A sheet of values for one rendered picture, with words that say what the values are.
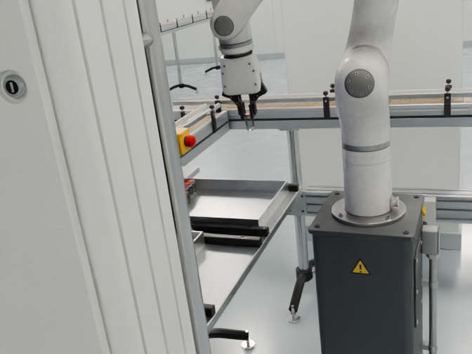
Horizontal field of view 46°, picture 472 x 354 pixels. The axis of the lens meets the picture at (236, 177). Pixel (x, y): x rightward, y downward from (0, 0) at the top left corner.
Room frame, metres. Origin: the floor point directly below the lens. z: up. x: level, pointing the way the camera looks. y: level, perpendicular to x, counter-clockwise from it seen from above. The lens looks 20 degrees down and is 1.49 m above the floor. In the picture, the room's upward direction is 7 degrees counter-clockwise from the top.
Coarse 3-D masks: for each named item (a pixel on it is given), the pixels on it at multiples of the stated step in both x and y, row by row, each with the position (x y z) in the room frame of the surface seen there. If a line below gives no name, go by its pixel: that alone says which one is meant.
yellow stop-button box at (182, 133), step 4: (176, 128) 1.79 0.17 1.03; (180, 128) 1.78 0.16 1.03; (184, 128) 1.78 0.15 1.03; (176, 132) 1.74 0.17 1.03; (180, 132) 1.73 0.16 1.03; (184, 132) 1.74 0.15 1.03; (188, 132) 1.77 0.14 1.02; (180, 136) 1.72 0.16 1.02; (184, 136) 1.74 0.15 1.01; (180, 140) 1.71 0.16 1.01; (184, 140) 1.73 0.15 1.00; (180, 144) 1.71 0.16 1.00; (184, 144) 1.73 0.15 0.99; (180, 148) 1.72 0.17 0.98; (184, 148) 1.73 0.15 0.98; (188, 148) 1.75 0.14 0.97; (180, 152) 1.72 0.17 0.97; (184, 152) 1.72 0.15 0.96
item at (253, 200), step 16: (208, 192) 1.56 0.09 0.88; (224, 192) 1.54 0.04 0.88; (240, 192) 1.53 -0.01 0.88; (256, 192) 1.51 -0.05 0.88; (272, 192) 1.49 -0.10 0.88; (192, 208) 1.45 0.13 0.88; (208, 208) 1.44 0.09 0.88; (224, 208) 1.43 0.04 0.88; (240, 208) 1.41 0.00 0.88; (256, 208) 1.40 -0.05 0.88; (272, 208) 1.35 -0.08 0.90; (240, 224) 1.27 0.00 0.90; (256, 224) 1.25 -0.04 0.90
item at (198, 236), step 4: (192, 232) 1.23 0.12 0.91; (196, 232) 1.23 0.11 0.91; (200, 232) 1.22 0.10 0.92; (196, 236) 1.23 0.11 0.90; (200, 236) 1.21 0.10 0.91; (196, 240) 1.19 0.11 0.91; (200, 240) 1.20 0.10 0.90; (196, 244) 1.18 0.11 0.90; (200, 244) 1.20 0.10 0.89; (204, 244) 1.22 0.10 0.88; (196, 248) 1.18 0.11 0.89; (200, 248) 1.20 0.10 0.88; (196, 252) 1.18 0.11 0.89
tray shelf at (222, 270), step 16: (288, 192) 1.49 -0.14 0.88; (288, 208) 1.39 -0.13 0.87; (272, 224) 1.29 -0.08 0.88; (208, 256) 1.16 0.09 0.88; (224, 256) 1.15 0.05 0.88; (240, 256) 1.14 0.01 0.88; (256, 256) 1.15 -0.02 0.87; (208, 272) 1.09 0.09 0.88; (224, 272) 1.08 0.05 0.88; (240, 272) 1.07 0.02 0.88; (208, 288) 1.02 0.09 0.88; (224, 288) 1.01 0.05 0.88; (224, 304) 0.96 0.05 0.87; (208, 320) 0.90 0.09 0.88
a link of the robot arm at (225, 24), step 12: (228, 0) 1.32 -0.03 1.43; (240, 0) 1.31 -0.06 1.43; (252, 0) 1.32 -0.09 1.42; (216, 12) 1.33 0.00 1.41; (228, 12) 1.32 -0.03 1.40; (240, 12) 1.31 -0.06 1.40; (252, 12) 1.32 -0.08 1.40; (216, 24) 1.33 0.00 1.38; (228, 24) 1.32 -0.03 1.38; (240, 24) 1.32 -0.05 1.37; (216, 36) 1.34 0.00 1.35; (228, 36) 1.33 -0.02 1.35
